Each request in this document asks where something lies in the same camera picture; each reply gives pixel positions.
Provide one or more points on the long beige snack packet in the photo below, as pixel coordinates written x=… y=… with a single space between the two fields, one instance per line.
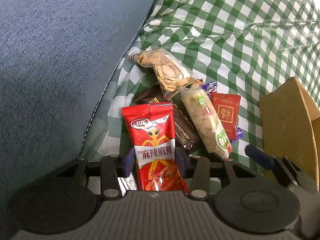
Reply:
x=206 y=121

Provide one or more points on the dark brown chocolate bar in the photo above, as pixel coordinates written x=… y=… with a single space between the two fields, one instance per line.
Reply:
x=185 y=131

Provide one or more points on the blue sofa cushion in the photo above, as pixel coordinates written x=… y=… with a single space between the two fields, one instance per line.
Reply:
x=57 y=57

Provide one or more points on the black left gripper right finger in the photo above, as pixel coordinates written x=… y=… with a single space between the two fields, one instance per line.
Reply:
x=242 y=198

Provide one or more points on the green white checkered cloth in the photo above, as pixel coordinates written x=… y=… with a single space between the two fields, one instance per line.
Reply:
x=249 y=47

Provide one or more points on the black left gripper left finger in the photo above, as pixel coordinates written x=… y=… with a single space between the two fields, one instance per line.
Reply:
x=69 y=197

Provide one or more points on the purple candy wrapper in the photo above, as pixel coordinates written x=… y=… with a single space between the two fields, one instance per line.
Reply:
x=212 y=87

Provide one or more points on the brown cardboard box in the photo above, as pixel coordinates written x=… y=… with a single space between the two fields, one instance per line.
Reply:
x=290 y=122

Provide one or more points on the red spicy snack packet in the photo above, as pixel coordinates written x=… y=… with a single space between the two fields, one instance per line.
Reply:
x=152 y=132

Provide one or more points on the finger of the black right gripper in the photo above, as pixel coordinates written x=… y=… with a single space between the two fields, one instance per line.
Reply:
x=271 y=163

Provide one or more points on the clear bag of biscuits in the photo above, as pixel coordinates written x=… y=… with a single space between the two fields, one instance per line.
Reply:
x=171 y=73

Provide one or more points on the red square snack packet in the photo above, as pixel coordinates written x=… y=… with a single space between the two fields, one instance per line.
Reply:
x=227 y=108

